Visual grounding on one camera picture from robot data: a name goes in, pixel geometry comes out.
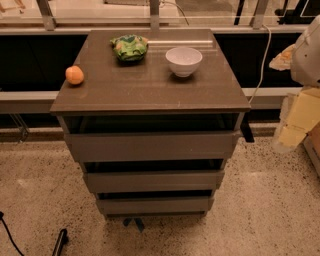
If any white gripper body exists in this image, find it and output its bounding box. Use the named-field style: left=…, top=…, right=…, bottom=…
left=272, top=87, right=320, bottom=153

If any grey bottom drawer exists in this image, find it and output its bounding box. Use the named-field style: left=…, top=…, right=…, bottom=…
left=96, top=197, right=214, bottom=215

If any grey drawer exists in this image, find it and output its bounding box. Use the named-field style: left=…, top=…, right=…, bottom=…
left=96, top=197, right=214, bottom=215
left=83, top=170, right=224, bottom=193
left=65, top=132, right=240, bottom=162

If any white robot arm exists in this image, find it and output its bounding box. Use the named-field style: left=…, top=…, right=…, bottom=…
left=269, top=15, right=320, bottom=153

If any grey top drawer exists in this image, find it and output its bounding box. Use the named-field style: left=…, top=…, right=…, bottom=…
left=65, top=132, right=240, bottom=162

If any grey middle drawer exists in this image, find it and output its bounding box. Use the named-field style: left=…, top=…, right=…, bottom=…
left=83, top=170, right=224, bottom=193

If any grey drawer cabinet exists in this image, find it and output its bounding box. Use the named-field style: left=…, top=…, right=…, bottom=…
left=49, top=28, right=252, bottom=220

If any cardboard box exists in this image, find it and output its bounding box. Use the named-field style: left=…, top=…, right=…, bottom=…
left=304, top=123, right=320, bottom=177

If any white ceramic bowl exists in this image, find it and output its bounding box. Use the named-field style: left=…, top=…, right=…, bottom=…
left=165, top=47, right=203, bottom=77

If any green chip bag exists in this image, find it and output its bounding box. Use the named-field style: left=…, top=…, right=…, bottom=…
left=110, top=34, right=148, bottom=61

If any orange fruit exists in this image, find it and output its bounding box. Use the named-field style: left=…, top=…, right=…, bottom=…
left=65, top=66, right=84, bottom=85

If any black object on floor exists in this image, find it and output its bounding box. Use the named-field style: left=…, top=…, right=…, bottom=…
left=52, top=228, right=69, bottom=256

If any metal railing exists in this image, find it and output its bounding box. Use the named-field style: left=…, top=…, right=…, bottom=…
left=0, top=0, right=320, bottom=114

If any white hanging cable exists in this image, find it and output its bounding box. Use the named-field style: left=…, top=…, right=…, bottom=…
left=248, top=23, right=273, bottom=104

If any black cable on floor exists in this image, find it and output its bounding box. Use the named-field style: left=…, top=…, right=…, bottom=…
left=0, top=211, right=25, bottom=256

